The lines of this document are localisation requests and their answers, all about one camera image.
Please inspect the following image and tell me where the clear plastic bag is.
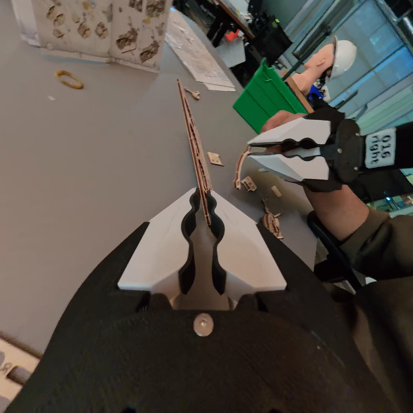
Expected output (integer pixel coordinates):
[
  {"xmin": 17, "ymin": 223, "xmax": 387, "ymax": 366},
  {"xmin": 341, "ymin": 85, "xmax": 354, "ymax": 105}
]
[{"xmin": 165, "ymin": 10, "xmax": 236, "ymax": 92}]

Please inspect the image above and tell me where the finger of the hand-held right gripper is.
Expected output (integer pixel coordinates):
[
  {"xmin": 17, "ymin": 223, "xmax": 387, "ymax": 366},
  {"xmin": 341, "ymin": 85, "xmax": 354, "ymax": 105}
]
[
  {"xmin": 247, "ymin": 117, "xmax": 333, "ymax": 151},
  {"xmin": 248, "ymin": 147, "xmax": 330, "ymax": 182}
]

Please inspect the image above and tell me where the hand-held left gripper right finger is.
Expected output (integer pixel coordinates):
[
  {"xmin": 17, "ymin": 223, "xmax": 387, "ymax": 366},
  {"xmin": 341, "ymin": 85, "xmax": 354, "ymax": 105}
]
[{"xmin": 206, "ymin": 190, "xmax": 287, "ymax": 305}]

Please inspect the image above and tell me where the small pale wooden sheet fragment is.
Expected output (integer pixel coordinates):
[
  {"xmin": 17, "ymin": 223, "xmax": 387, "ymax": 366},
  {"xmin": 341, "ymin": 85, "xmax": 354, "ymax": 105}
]
[{"xmin": 0, "ymin": 337, "xmax": 41, "ymax": 404}]

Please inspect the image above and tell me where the grey desk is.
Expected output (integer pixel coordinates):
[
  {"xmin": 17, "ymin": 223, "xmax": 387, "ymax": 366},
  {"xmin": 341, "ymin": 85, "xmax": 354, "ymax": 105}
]
[{"xmin": 0, "ymin": 0, "xmax": 318, "ymax": 355}]

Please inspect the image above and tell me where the curved wooden piece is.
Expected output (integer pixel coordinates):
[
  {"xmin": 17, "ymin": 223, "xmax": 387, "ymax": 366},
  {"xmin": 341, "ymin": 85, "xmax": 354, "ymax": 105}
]
[{"xmin": 233, "ymin": 145, "xmax": 253, "ymax": 190}]

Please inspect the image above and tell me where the printed instruction booklet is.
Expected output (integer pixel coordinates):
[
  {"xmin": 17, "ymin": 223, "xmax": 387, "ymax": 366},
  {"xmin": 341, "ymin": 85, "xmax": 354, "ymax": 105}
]
[{"xmin": 19, "ymin": 0, "xmax": 173, "ymax": 73}]

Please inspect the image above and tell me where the person's right hand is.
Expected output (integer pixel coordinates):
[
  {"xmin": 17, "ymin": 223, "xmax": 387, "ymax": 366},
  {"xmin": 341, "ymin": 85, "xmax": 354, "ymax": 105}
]
[{"xmin": 259, "ymin": 110, "xmax": 308, "ymax": 133}]

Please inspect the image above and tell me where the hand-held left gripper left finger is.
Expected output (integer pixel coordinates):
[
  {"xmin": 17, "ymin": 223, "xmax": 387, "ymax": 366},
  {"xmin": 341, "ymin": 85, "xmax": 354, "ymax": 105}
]
[{"xmin": 118, "ymin": 188, "xmax": 200, "ymax": 302}]

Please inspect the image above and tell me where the wooden sheet with round holes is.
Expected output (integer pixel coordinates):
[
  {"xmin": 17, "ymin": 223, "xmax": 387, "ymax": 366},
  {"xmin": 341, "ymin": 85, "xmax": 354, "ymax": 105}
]
[{"xmin": 176, "ymin": 79, "xmax": 213, "ymax": 226}]

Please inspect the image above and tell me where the wooden top office table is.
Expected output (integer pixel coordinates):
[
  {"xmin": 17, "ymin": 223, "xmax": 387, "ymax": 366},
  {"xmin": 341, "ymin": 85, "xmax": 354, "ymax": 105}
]
[{"xmin": 206, "ymin": 0, "xmax": 256, "ymax": 47}]

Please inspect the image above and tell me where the wooden ring piece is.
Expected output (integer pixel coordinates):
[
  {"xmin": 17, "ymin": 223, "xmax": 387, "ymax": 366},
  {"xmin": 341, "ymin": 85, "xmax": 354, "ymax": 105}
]
[{"xmin": 55, "ymin": 69, "xmax": 84, "ymax": 90}]

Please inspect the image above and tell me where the wooden motorcycle model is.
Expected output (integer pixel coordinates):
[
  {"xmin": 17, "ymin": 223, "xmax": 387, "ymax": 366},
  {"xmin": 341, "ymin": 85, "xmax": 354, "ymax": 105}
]
[{"xmin": 261, "ymin": 197, "xmax": 284, "ymax": 240}]

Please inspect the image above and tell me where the person's olive sweater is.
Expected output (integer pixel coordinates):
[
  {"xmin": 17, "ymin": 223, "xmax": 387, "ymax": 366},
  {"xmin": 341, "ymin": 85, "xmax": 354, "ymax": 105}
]
[{"xmin": 314, "ymin": 206, "xmax": 413, "ymax": 413}]

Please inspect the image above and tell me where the white hard hat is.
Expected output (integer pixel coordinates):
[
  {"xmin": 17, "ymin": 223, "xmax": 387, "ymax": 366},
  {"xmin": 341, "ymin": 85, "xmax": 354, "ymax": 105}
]
[{"xmin": 328, "ymin": 36, "xmax": 358, "ymax": 80}]

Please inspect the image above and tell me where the green plastic bin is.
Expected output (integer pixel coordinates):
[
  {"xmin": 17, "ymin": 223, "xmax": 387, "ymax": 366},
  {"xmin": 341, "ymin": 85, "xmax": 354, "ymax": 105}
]
[{"xmin": 232, "ymin": 58, "xmax": 312, "ymax": 134}]

